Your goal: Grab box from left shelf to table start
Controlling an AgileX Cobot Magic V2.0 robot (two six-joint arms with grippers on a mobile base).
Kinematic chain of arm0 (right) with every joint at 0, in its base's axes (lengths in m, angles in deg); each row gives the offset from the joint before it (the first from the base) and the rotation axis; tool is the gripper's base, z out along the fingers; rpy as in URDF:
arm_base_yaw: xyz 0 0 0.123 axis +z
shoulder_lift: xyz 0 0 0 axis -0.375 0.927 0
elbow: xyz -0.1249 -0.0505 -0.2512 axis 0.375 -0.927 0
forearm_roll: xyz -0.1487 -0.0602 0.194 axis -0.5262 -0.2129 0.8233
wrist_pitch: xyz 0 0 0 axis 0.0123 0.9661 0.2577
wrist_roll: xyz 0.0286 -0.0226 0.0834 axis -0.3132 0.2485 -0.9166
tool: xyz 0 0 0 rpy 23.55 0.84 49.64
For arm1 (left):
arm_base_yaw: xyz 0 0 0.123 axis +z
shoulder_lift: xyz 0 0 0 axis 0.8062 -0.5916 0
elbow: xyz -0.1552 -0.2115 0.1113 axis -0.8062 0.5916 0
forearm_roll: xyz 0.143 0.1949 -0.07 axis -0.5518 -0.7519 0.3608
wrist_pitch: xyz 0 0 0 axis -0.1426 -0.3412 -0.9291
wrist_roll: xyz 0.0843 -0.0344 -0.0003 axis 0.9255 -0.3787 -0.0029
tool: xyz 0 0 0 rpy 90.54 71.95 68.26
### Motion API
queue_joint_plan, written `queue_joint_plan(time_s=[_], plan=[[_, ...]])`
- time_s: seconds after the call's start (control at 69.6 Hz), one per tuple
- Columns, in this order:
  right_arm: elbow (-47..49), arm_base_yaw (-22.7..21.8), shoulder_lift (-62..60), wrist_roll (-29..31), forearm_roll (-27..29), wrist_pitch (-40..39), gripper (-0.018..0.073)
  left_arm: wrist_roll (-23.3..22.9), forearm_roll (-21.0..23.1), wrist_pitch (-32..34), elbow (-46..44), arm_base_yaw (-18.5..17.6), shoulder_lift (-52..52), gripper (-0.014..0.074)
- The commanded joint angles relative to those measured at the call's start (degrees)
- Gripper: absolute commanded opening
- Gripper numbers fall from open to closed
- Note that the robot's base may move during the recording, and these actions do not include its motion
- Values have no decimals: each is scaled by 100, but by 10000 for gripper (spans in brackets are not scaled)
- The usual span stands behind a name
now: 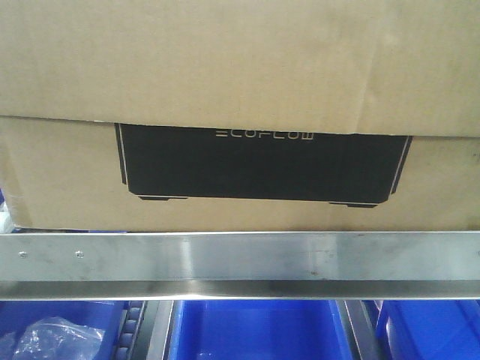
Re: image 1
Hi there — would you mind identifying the brown EcoFlow cardboard box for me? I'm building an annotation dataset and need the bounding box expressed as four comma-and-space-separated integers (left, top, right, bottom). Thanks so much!
1, 1, 479, 232

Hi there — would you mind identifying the middle blue plastic bin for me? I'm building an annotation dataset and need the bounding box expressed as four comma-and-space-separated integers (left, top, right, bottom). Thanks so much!
168, 300, 353, 359

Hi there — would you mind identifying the blue plastic bin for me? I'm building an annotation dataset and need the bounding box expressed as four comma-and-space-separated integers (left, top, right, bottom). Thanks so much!
375, 300, 479, 359
1, 301, 127, 359
168, 300, 353, 359

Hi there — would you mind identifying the left metal roller track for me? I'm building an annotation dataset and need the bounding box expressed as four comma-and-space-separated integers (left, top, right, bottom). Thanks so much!
112, 300, 176, 360

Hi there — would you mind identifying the right blue plastic bin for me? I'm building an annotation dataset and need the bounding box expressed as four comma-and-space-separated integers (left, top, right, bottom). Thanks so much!
375, 300, 479, 359

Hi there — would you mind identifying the clear plastic bag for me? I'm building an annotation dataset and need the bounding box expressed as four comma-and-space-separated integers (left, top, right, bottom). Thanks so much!
12, 316, 105, 360

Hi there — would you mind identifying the left blue plastic bin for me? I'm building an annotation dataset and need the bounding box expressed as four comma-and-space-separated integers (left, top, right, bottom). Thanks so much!
1, 301, 127, 359

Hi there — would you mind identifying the steel shelf front rail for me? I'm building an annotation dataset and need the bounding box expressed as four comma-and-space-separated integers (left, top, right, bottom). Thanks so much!
1, 232, 479, 300

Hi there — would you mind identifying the right metal divider rail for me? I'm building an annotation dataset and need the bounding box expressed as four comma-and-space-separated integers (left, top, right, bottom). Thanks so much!
336, 300, 387, 360

